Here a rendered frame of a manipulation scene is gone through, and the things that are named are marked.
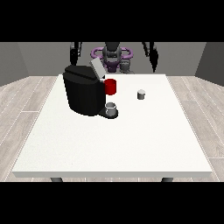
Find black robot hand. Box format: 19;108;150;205
69;49;81;67
148;50;160;74

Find pale grey machine lid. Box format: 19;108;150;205
89;57;107;81

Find small grey coffee pod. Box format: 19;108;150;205
136;88;147;101

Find black coffee machine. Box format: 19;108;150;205
62;64;119;119

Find red pod holder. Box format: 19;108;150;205
103;78;117;96

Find grey robot trunk purple rings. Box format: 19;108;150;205
90;42;136;75

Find small grey cup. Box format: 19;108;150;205
105;101;118;117

